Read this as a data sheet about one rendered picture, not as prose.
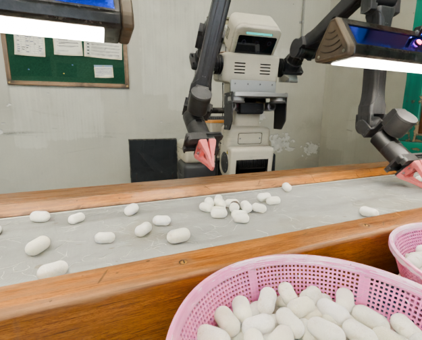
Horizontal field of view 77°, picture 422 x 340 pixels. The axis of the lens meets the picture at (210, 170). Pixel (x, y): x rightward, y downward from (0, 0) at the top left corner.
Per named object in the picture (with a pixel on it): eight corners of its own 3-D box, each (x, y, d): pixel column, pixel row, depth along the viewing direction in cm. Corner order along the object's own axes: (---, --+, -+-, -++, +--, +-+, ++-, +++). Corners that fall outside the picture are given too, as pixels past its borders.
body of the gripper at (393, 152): (428, 157, 75) (409, 139, 79) (404, 158, 71) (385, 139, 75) (410, 172, 79) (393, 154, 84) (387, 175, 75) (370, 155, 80)
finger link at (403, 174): (452, 179, 70) (425, 153, 75) (435, 181, 67) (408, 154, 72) (430, 194, 74) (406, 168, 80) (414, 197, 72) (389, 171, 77)
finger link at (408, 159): (446, 180, 69) (419, 154, 74) (429, 182, 66) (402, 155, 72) (425, 195, 74) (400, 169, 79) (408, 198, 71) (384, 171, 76)
